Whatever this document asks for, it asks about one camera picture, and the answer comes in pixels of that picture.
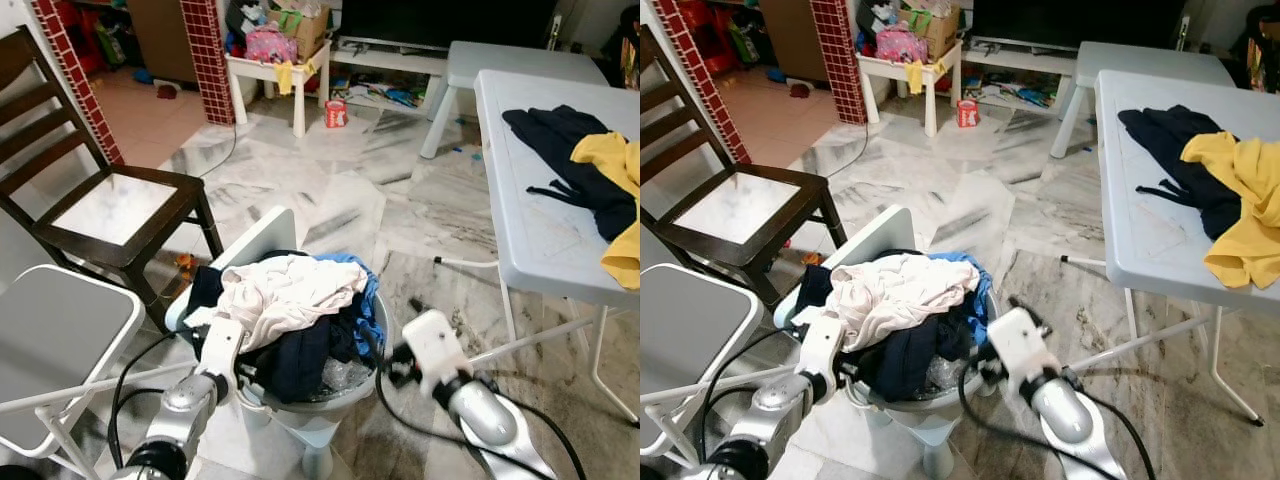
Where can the grey laundry basket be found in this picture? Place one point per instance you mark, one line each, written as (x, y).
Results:
(930, 425)
(320, 425)

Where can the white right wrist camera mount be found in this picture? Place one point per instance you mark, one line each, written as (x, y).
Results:
(1020, 345)
(435, 345)

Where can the grey folding chair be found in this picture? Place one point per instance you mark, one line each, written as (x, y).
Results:
(60, 340)
(690, 330)

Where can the dark wooden chair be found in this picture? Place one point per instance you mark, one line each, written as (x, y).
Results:
(740, 210)
(110, 210)

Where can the red brick pillar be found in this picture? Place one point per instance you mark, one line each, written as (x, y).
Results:
(75, 80)
(838, 60)
(710, 80)
(207, 60)

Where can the small grey plastic table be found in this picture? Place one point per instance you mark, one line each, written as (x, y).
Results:
(1150, 62)
(520, 62)

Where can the small white side table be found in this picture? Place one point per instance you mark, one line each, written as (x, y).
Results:
(930, 100)
(300, 100)

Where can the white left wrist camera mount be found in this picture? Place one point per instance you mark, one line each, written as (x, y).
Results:
(822, 345)
(220, 345)

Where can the yellow printed t-shirt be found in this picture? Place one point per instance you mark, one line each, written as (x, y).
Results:
(1250, 200)
(615, 155)

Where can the brown cardboard box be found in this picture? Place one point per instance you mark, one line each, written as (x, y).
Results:
(940, 35)
(305, 35)

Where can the dark navy laundry garment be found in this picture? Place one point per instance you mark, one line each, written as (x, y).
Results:
(300, 365)
(905, 365)

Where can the bright blue laundry cloth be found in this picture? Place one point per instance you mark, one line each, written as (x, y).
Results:
(978, 300)
(365, 300)

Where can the white television stand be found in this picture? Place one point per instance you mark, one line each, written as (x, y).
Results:
(1020, 47)
(390, 47)

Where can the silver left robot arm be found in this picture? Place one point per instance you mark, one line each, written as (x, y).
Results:
(180, 410)
(770, 410)

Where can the black television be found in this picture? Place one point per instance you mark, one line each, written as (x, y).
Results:
(1080, 20)
(450, 20)

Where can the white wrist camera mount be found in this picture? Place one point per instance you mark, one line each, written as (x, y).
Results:
(220, 345)
(435, 345)
(822, 345)
(1020, 345)

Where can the small yellow cloth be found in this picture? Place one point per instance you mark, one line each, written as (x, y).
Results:
(285, 78)
(914, 78)

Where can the pink patterned bag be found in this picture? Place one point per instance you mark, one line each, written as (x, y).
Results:
(270, 45)
(900, 45)

